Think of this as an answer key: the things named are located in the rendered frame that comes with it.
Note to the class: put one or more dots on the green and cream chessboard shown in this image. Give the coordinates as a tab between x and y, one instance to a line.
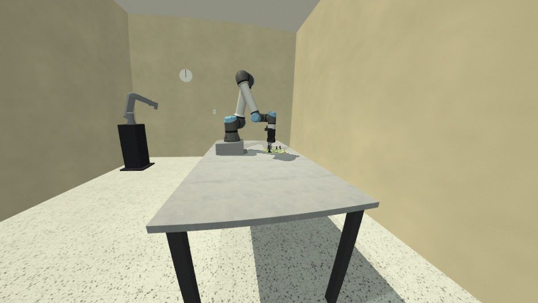
275	151

